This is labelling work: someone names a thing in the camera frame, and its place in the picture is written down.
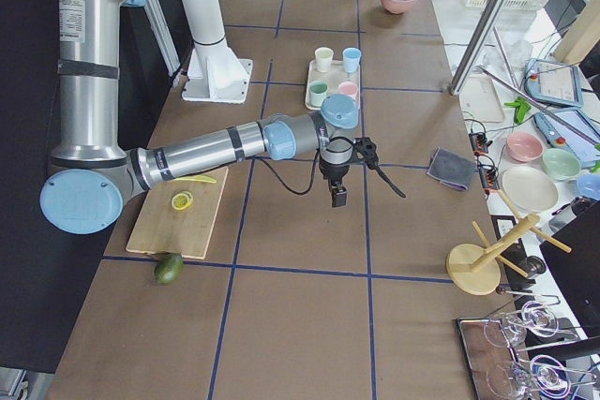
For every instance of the green avocado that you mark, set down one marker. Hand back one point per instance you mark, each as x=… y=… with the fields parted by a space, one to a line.
x=168 y=269

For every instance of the blue teach pendant lower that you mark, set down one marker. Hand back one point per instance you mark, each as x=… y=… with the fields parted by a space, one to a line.
x=580 y=138

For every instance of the light blue cup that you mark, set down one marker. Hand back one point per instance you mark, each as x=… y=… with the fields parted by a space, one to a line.
x=351 y=58

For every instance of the aluminium frame post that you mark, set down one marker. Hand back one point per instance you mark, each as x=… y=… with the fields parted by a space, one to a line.
x=476 y=44

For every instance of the pink cup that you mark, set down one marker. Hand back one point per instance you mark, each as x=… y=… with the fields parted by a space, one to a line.
x=349 y=88

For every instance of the grey folded cloth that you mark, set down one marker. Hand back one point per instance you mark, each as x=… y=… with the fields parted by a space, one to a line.
x=451 y=169

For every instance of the blue teach pendant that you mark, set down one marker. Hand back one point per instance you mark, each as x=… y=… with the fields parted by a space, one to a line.
x=553 y=83
x=580 y=138

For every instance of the cream yellow cup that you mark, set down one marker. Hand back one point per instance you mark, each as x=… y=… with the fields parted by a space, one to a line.
x=323 y=58

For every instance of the small blue bowl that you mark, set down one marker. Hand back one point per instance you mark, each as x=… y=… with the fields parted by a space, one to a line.
x=588 y=185

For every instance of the wooden cup tree stand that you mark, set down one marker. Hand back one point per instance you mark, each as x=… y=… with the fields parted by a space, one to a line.
x=475 y=269

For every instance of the cream rabbit tray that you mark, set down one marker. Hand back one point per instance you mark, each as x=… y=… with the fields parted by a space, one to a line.
x=333 y=78

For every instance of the wine glass lower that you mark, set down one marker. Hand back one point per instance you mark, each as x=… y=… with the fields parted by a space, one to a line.
x=541 y=375

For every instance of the green cup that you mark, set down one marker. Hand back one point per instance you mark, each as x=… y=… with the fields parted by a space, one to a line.
x=317 y=92

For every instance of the wooden cutting board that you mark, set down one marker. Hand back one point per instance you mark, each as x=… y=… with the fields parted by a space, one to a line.
x=161 y=229

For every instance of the wine glass upper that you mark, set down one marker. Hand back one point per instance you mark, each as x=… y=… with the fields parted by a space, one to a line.
x=510 y=329

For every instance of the blue teach pendant upper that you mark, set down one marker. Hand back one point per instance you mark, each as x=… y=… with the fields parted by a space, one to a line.
x=553 y=83

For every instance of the wine glass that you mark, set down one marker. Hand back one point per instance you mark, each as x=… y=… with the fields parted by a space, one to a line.
x=541 y=375
x=510 y=329

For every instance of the white pedestal column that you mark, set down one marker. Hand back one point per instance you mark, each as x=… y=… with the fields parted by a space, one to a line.
x=215 y=73

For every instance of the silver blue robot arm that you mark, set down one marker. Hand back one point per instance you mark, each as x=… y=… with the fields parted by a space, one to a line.
x=93 y=178

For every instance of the yellow plastic spoon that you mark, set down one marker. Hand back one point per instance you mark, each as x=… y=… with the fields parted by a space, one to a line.
x=200 y=178

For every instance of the green clamp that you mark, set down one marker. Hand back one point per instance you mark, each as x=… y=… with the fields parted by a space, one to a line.
x=521 y=109

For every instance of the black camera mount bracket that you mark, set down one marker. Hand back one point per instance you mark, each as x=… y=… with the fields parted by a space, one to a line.
x=364 y=152

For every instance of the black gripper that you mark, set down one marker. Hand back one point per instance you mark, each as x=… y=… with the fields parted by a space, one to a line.
x=333 y=170

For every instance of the spare cream tray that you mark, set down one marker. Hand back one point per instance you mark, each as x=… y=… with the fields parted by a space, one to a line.
x=479 y=99

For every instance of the cream plate bowl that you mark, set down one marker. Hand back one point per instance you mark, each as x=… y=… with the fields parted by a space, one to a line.
x=529 y=189

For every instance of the small green bowl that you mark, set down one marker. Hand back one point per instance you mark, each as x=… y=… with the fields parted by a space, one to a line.
x=560 y=164

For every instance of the small pink bowl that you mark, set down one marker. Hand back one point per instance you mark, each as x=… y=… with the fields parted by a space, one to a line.
x=523 y=147

